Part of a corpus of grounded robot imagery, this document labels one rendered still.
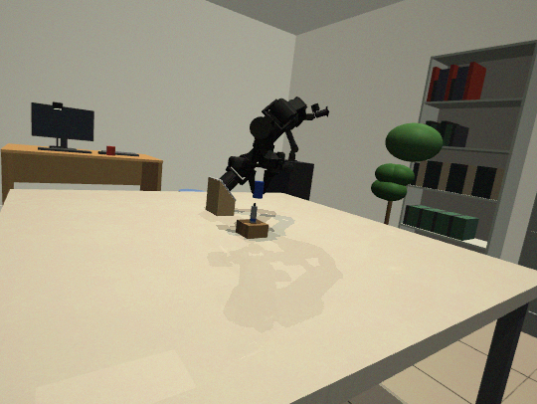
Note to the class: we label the dark blue marker cap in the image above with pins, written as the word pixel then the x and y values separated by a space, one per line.
pixel 259 190

